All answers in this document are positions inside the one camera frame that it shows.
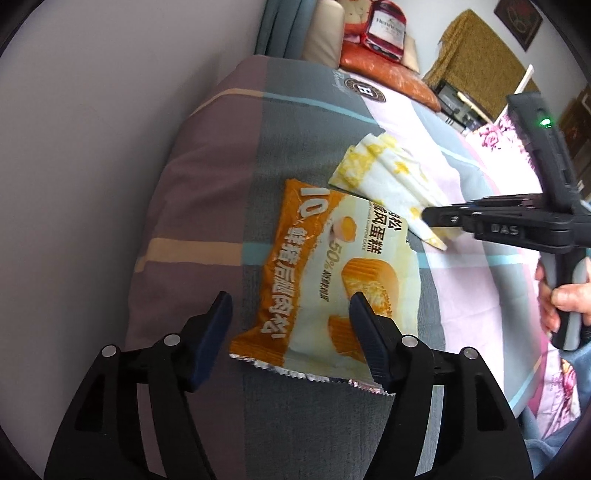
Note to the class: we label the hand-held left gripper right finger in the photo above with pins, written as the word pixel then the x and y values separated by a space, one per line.
pixel 369 337

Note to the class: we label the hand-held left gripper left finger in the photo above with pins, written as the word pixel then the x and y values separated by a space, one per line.
pixel 212 332

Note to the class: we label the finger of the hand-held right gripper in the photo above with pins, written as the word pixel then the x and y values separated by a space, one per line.
pixel 445 217
pixel 508 202

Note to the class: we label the white yellow patterned tissue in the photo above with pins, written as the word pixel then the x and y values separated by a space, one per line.
pixel 378 170

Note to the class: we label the orange white cake wrapper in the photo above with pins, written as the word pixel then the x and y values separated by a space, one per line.
pixel 304 258

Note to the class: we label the person's right hand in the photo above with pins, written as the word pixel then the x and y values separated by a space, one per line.
pixel 572 297

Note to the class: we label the pink floral blanket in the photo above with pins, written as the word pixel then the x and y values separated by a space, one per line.
pixel 503 147

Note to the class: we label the black audio equipment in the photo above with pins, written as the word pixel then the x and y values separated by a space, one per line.
pixel 457 106

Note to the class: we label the white pole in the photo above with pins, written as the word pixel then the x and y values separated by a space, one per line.
pixel 524 83

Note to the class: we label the plaid grey pink sheet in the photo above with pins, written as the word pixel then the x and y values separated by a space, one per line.
pixel 207 184

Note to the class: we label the leopard print cloth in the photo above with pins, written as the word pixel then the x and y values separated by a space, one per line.
pixel 475 55

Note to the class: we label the orange seat cushion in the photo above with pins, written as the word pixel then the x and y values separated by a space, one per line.
pixel 392 76

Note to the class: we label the red box on armchair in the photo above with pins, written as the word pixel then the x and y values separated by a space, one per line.
pixel 385 27

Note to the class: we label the yellow cartoon pillow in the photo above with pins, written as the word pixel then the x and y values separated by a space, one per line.
pixel 355 18

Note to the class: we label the beige sofa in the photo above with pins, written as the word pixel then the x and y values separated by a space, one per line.
pixel 321 37

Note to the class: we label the grey partition panel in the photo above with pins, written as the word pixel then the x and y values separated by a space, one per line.
pixel 92 138

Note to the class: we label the grey blue curtain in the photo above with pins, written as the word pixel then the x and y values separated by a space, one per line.
pixel 281 27

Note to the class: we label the dark framed wall picture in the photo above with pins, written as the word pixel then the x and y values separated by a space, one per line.
pixel 519 21

